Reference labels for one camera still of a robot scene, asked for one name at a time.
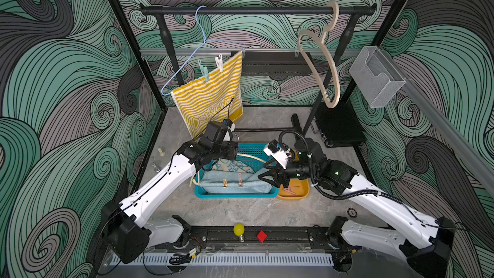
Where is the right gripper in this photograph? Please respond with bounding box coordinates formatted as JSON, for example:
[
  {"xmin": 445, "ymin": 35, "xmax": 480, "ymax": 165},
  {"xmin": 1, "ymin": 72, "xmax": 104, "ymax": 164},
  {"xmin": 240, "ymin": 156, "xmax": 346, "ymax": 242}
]
[{"xmin": 257, "ymin": 157, "xmax": 316, "ymax": 188}]

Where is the cream plastic hanger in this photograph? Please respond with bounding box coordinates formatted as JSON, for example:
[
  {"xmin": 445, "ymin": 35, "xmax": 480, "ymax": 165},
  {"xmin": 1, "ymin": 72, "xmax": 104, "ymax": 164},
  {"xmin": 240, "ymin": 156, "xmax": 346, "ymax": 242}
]
[{"xmin": 190, "ymin": 153, "xmax": 267, "ymax": 190}]

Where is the pink wooden hanger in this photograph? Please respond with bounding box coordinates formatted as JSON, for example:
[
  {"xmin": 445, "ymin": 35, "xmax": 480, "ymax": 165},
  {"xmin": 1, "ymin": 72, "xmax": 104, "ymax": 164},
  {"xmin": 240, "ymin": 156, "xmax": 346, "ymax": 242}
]
[{"xmin": 296, "ymin": 0, "xmax": 342, "ymax": 109}]

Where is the bunny pattern towel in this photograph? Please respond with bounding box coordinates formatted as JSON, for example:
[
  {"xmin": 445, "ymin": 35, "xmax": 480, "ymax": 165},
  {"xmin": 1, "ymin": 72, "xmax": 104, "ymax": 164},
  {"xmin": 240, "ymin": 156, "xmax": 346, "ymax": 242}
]
[{"xmin": 212, "ymin": 159, "xmax": 255, "ymax": 174}]

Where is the light blue towel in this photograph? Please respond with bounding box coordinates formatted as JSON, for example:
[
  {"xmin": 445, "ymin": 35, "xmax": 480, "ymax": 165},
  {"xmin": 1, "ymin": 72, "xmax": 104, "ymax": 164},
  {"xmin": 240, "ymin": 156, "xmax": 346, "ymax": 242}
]
[{"xmin": 199, "ymin": 170, "xmax": 273, "ymax": 194}]

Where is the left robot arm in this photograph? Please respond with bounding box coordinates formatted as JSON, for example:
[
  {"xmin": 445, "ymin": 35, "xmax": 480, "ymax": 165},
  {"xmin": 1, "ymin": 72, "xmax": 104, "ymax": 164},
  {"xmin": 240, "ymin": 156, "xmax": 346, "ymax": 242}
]
[{"xmin": 101, "ymin": 119, "xmax": 238, "ymax": 264}]

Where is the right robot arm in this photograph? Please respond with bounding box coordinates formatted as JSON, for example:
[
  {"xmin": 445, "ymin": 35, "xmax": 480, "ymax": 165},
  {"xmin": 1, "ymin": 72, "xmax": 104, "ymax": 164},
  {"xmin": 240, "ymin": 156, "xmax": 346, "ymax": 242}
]
[{"xmin": 259, "ymin": 138, "xmax": 455, "ymax": 277}]

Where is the teal perforated plastic basket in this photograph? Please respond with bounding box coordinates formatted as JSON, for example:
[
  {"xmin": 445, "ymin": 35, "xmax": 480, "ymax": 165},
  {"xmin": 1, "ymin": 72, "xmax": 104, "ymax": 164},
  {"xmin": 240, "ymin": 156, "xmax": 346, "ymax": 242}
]
[{"xmin": 194, "ymin": 144, "xmax": 279, "ymax": 199}]

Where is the yellow plastic tray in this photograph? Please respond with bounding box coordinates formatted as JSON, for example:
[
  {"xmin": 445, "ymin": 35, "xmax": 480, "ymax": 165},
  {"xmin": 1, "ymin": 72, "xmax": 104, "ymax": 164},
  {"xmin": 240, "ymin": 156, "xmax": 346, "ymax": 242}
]
[{"xmin": 277, "ymin": 178, "xmax": 310, "ymax": 200}]

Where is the yellow striped towel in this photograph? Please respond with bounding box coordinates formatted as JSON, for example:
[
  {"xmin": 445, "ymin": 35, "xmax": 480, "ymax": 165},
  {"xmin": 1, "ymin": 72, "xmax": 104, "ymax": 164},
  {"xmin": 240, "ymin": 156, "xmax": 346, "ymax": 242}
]
[{"xmin": 171, "ymin": 51, "xmax": 244, "ymax": 137}]

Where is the white chess pawn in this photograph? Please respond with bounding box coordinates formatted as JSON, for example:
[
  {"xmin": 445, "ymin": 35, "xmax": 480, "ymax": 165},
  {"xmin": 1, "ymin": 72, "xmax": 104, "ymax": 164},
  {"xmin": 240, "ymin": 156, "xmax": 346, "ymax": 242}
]
[{"xmin": 158, "ymin": 147, "xmax": 165, "ymax": 157}]

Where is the silver chess piece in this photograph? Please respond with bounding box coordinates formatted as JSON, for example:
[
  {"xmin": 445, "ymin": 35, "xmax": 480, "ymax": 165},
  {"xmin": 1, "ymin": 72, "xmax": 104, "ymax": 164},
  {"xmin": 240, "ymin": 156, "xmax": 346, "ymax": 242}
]
[{"xmin": 152, "ymin": 162, "xmax": 161, "ymax": 173}]

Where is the red diamond marker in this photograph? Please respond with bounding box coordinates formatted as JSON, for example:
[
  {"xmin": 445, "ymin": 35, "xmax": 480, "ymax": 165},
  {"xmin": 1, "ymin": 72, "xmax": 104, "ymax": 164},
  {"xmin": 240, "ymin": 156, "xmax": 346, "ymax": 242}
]
[{"xmin": 257, "ymin": 230, "xmax": 267, "ymax": 243}]

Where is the yellow light bulb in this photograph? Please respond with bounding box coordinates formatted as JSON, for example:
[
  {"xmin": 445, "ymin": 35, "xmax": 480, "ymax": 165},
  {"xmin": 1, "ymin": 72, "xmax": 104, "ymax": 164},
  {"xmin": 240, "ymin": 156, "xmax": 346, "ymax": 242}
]
[{"xmin": 234, "ymin": 223, "xmax": 245, "ymax": 243}]

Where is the green clothespin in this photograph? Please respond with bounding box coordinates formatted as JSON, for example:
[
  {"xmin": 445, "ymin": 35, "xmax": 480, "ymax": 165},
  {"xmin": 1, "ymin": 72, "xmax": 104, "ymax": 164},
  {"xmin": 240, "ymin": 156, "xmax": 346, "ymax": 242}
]
[{"xmin": 198, "ymin": 60, "xmax": 209, "ymax": 82}]

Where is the black case on floor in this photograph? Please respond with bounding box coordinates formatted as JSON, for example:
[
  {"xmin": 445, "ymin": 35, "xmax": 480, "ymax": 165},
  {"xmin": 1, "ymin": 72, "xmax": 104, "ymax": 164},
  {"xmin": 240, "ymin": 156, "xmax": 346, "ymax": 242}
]
[{"xmin": 315, "ymin": 104, "xmax": 366, "ymax": 148}]

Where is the poker chip on floor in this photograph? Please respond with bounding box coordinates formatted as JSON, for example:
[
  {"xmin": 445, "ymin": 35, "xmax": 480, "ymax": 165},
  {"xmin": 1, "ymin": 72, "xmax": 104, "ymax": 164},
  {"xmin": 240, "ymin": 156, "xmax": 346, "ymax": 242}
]
[{"xmin": 347, "ymin": 208, "xmax": 358, "ymax": 218}]

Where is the black clothes rack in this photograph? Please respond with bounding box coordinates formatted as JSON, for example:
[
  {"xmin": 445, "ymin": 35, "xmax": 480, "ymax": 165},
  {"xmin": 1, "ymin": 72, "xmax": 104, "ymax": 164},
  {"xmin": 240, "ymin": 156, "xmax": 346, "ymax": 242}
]
[{"xmin": 140, "ymin": 2, "xmax": 376, "ymax": 135}]

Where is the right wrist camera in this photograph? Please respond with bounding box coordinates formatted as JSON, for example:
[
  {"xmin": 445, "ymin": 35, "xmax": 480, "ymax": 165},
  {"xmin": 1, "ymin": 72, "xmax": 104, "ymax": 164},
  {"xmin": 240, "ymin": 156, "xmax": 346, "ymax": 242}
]
[{"xmin": 263, "ymin": 140, "xmax": 295, "ymax": 169}]

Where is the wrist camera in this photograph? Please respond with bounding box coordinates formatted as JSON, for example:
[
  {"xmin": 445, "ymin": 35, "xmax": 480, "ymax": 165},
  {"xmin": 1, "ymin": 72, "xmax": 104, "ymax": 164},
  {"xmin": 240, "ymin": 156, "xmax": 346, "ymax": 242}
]
[
  {"xmin": 263, "ymin": 140, "xmax": 295, "ymax": 169},
  {"xmin": 223, "ymin": 119, "xmax": 235, "ymax": 131}
]

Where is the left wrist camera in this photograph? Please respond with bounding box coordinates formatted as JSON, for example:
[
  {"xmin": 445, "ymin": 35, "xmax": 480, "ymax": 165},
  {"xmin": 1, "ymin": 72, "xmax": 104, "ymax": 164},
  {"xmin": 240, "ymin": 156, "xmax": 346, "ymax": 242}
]
[{"xmin": 223, "ymin": 119, "xmax": 235, "ymax": 131}]

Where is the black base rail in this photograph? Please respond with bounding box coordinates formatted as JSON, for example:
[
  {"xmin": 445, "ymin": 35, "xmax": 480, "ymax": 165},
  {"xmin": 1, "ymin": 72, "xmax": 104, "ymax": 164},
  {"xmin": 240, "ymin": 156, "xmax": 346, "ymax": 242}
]
[{"xmin": 107, "ymin": 225, "xmax": 410, "ymax": 254}]

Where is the black wall shelf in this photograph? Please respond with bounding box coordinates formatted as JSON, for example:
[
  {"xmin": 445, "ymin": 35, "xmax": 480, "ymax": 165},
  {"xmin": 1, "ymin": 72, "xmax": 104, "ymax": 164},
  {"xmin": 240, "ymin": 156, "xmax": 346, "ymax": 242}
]
[{"xmin": 242, "ymin": 51, "xmax": 312, "ymax": 80}]

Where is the white slotted cable duct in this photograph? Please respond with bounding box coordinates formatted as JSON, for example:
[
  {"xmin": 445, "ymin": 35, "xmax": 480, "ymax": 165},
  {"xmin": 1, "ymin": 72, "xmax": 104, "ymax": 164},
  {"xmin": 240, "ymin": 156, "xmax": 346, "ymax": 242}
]
[{"xmin": 120, "ymin": 252, "xmax": 334, "ymax": 267}]

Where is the blue wire hanger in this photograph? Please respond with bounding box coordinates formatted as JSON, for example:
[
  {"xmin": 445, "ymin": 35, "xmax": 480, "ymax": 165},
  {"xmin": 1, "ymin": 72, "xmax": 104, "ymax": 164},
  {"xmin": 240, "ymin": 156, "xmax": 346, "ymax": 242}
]
[{"xmin": 160, "ymin": 5, "xmax": 246, "ymax": 97}]

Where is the clear acrylic wall box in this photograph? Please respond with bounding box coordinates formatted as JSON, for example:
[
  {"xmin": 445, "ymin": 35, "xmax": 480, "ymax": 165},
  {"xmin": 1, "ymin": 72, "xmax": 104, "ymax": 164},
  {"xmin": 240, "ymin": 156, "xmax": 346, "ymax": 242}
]
[{"xmin": 349, "ymin": 46, "xmax": 406, "ymax": 108}]

